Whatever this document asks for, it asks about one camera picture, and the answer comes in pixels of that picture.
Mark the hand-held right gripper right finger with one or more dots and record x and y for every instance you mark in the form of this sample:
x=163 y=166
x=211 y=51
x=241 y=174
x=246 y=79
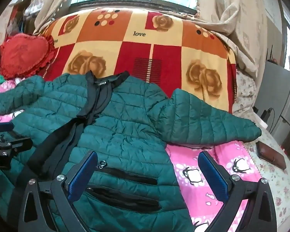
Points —
x=212 y=176

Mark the brown wallet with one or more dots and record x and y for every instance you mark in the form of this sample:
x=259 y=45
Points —
x=270 y=152

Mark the beige curtain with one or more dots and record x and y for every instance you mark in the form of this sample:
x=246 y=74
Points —
x=55 y=7
x=236 y=21

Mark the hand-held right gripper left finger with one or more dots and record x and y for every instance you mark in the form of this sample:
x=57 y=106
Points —
x=83 y=171

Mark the router with antennas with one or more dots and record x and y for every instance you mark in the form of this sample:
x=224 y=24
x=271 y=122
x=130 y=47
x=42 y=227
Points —
x=270 y=56

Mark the pink penguin print blanket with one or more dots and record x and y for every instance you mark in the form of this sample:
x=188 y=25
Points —
x=207 y=159

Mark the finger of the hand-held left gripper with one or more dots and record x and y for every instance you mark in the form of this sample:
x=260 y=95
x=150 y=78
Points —
x=2 y=127
x=17 y=143

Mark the red heart-shaped pillow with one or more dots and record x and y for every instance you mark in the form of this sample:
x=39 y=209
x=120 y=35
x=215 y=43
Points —
x=24 y=55

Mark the checked rose print blanket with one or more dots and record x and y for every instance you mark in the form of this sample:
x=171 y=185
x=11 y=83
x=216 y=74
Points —
x=140 y=53

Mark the grey cabinet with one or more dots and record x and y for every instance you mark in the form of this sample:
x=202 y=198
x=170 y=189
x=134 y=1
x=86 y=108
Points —
x=278 y=94

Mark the green puffer jacket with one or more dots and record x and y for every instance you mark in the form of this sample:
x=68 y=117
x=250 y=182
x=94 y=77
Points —
x=116 y=125

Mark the floral bed sheet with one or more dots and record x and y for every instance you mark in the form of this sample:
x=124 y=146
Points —
x=275 y=186

